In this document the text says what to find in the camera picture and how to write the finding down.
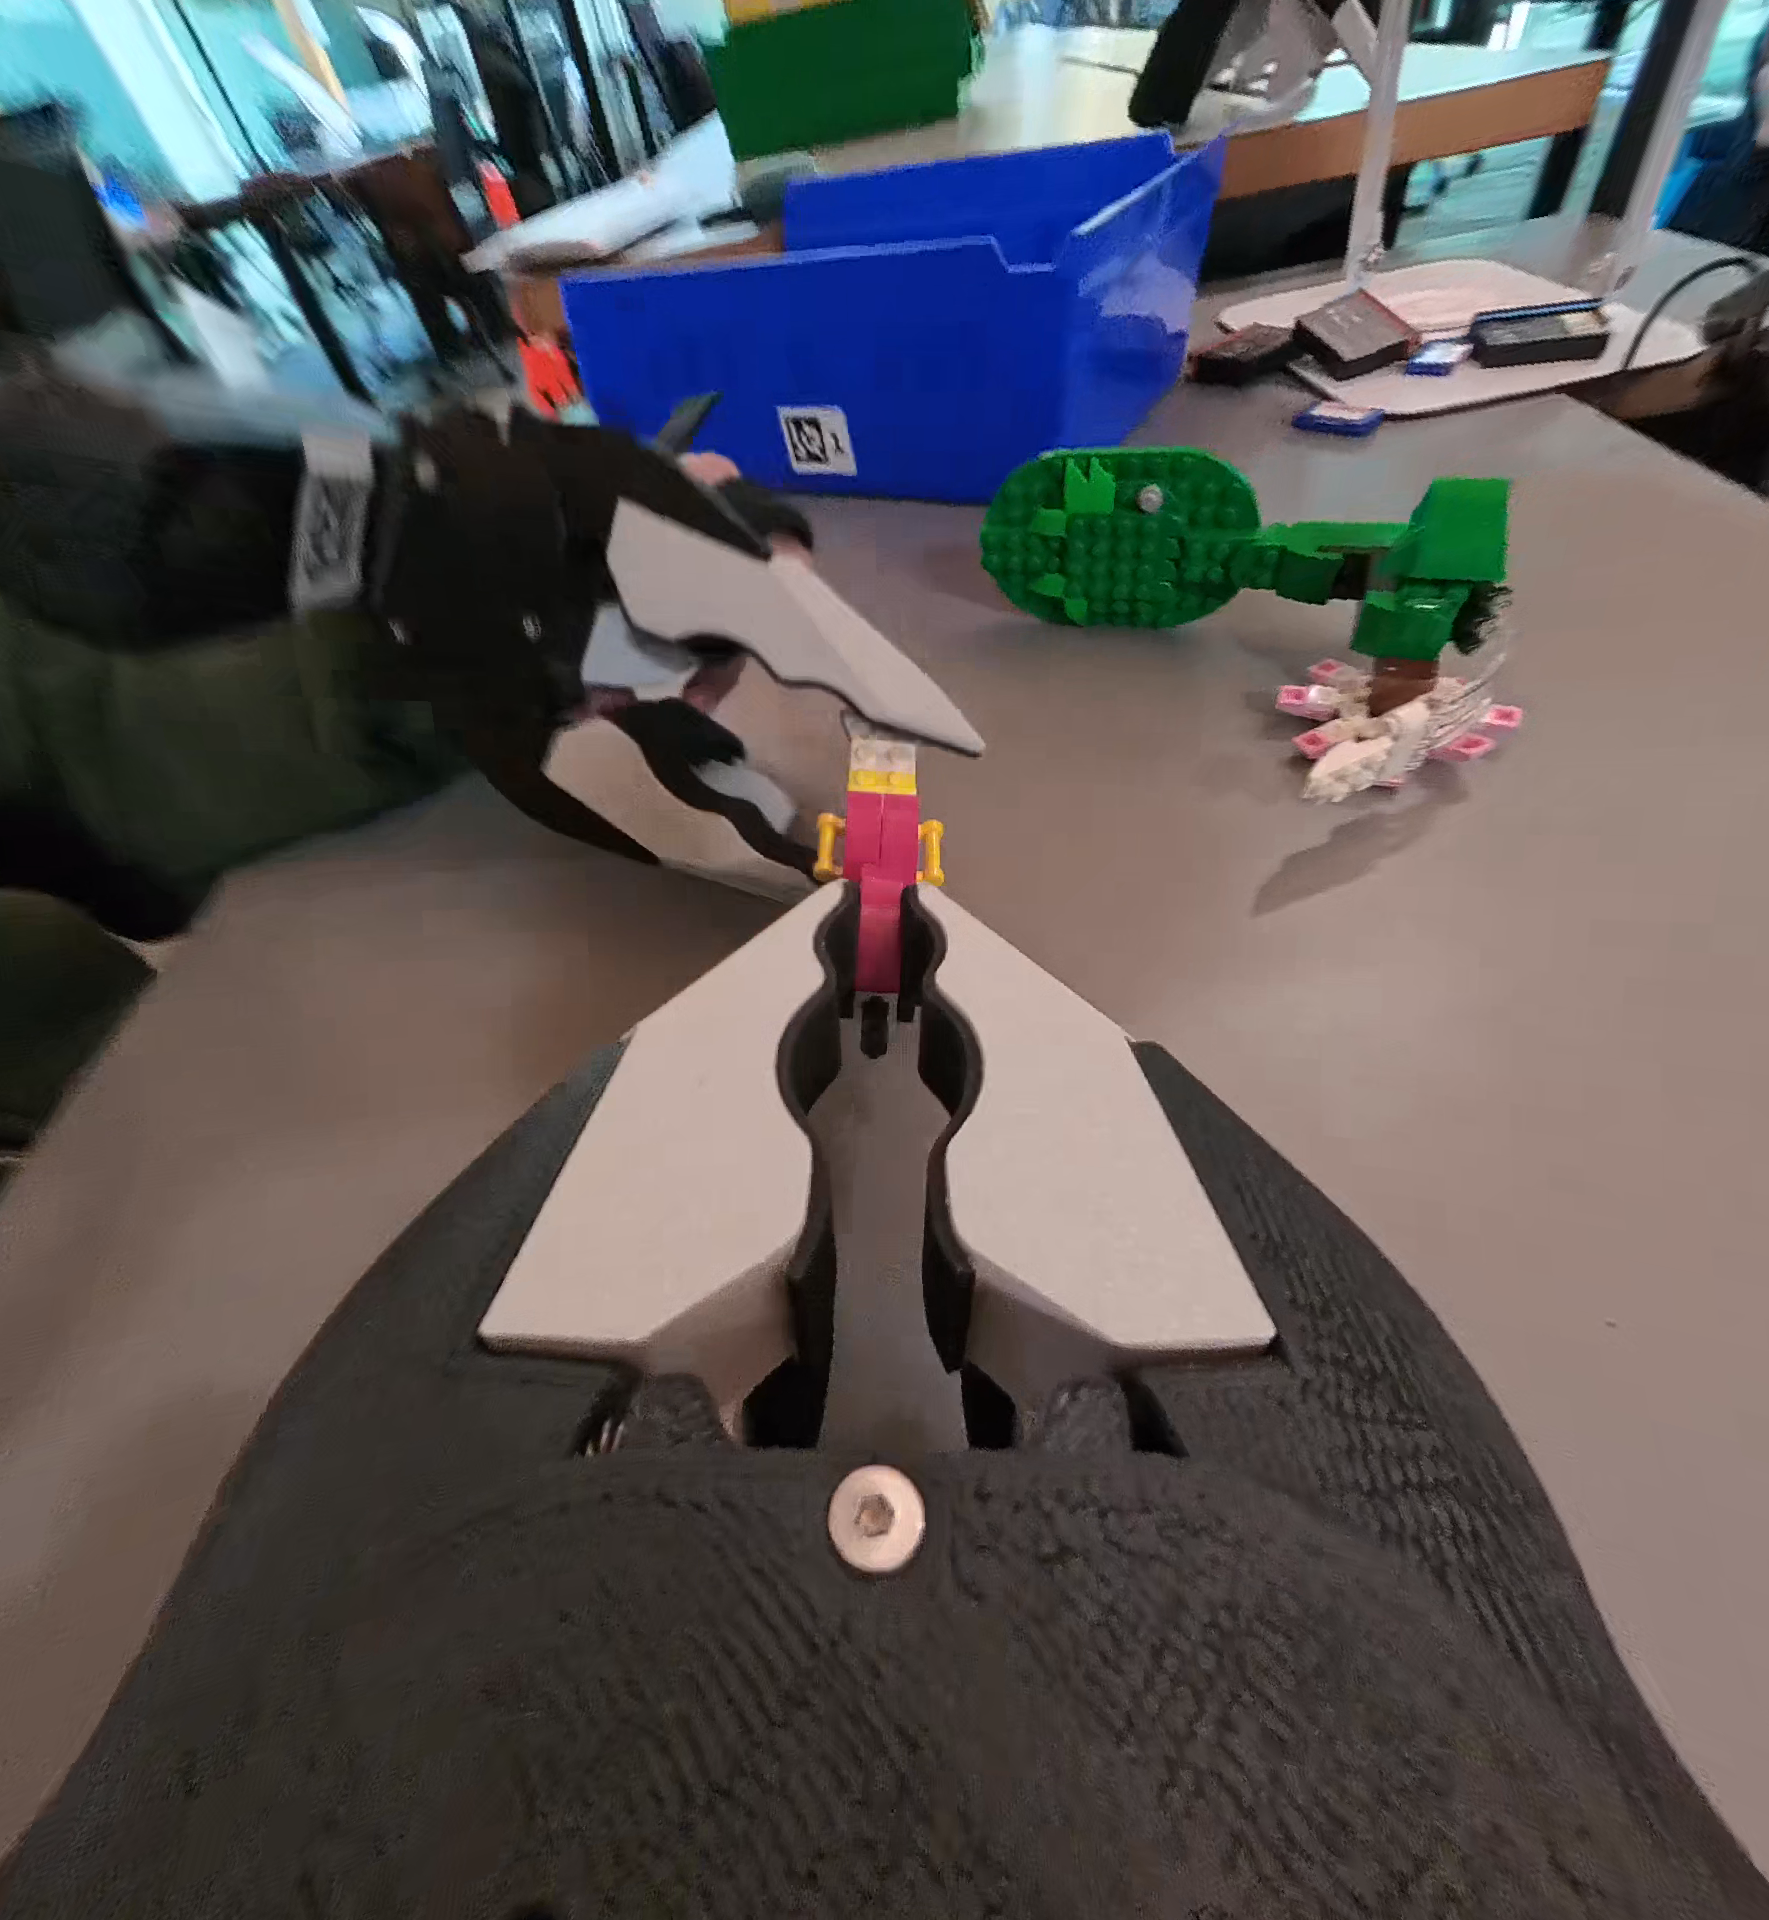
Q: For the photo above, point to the long wooden desk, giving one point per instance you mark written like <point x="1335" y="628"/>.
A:
<point x="1425" y="103"/>

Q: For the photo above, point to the black flat box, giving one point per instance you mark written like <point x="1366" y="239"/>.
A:
<point x="1241" y="357"/>

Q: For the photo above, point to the person's left hand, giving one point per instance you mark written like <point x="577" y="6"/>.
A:
<point x="766" y="517"/>

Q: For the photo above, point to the green storage box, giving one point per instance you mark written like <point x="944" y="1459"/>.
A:
<point x="839" y="76"/>

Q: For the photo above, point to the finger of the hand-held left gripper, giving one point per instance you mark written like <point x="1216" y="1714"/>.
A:
<point x="748" y="797"/>
<point x="810" y="630"/>

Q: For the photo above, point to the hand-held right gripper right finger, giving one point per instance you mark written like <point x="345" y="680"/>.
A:
<point x="1095" y="1184"/>

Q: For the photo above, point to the black slim box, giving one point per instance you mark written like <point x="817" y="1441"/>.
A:
<point x="1538" y="332"/>

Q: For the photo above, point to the blue plastic bin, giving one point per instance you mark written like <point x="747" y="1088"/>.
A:
<point x="898" y="358"/>

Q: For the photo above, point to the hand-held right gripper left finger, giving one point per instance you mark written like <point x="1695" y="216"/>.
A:
<point x="675" y="1169"/>

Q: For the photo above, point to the black and grey device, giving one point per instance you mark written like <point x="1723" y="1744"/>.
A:
<point x="1229" y="60"/>

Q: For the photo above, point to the white stand frame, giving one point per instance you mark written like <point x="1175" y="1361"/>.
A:
<point x="1371" y="135"/>

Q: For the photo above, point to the white and pink lego flower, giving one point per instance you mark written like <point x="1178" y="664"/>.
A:
<point x="1403" y="734"/>

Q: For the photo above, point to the pink and yellow lego assembly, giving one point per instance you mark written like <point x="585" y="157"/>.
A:
<point x="881" y="855"/>

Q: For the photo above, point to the small blue card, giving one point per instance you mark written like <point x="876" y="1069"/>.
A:
<point x="1435" y="358"/>
<point x="1338" y="418"/>

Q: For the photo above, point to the red object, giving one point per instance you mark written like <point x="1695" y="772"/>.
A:
<point x="546" y="375"/>

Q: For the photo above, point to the person's dark clothing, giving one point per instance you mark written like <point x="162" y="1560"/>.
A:
<point x="15" y="1050"/>

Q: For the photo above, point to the person's left forearm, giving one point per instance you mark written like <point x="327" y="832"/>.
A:
<point x="224" y="751"/>

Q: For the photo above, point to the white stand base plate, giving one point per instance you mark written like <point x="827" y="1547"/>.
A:
<point x="1438" y="299"/>

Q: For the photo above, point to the black square box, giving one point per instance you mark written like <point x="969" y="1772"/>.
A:
<point x="1356" y="332"/>

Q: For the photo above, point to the green lego plant build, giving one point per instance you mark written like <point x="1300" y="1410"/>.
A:
<point x="1109" y="532"/>

